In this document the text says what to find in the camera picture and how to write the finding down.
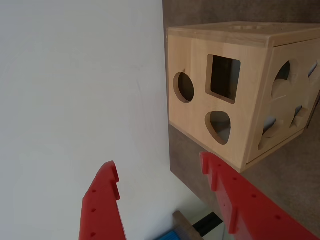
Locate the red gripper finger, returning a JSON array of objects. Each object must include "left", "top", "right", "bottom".
[
  {"left": 78, "top": 160, "right": 127, "bottom": 240},
  {"left": 199, "top": 151, "right": 320, "bottom": 240}
]

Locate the blue table clamp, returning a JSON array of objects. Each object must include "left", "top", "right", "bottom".
[{"left": 159, "top": 229, "right": 187, "bottom": 240}]

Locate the aluminium profile rail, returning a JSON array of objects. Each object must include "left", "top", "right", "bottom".
[{"left": 191, "top": 211, "right": 224, "bottom": 236}]

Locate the wooden shape sorter box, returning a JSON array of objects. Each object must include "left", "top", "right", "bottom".
[{"left": 166, "top": 21, "right": 320, "bottom": 174}]

